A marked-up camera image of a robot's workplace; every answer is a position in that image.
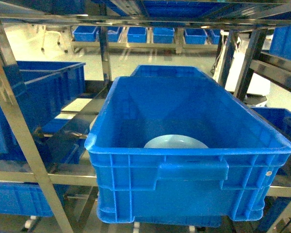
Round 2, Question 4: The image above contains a far blue bin three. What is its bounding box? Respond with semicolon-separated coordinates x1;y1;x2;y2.
127;27;147;43

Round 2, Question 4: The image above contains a light blue oval tray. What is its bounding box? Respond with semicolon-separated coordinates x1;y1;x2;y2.
144;134;208;149

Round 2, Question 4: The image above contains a blue crate shelf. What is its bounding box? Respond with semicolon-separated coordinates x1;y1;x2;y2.
269;26;291;60
93;0;229;18
0;61;85;160

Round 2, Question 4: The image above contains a blue crate right shelf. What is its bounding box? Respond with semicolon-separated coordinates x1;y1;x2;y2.
269;26;291;60

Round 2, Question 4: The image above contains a white wheeled stand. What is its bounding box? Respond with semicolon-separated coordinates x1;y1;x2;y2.
28;24;68;54

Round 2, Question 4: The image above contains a far blue bin one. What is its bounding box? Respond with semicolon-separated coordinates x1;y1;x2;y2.
73;26;97;42

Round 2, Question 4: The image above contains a blue crate behind front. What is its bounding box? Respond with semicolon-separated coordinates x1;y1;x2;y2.
131;65;207;78

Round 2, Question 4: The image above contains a blue crate left shelf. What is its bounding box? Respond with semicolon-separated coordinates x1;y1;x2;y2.
0;61;85;160

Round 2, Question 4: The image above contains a far steel table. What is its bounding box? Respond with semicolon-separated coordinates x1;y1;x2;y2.
69;26;221;54

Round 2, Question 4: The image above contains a far blue bin two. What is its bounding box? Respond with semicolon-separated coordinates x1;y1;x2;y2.
107;27;123;43

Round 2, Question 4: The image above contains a steel shelf frame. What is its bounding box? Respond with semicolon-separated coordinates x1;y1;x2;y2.
0;0;291;233

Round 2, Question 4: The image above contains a blue crate upper shelf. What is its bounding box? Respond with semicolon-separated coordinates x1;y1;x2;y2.
93;0;229;18

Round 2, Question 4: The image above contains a far blue bin four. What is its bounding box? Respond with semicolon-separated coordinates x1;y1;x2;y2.
153;27;175;44

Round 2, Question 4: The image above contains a blue crate lower left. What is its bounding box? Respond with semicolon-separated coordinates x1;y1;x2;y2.
0;182;53;217

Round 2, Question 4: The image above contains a blue crate lower right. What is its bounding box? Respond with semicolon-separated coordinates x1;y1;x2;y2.
252;107;291;175

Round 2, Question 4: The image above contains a far blue bin five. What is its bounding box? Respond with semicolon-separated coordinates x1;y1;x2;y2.
184;29;207;45

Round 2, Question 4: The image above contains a large blue crate front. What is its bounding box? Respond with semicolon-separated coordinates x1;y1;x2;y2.
85;76;291;226

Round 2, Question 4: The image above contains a far blue bin six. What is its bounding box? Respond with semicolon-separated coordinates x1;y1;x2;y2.
206;29;221;45

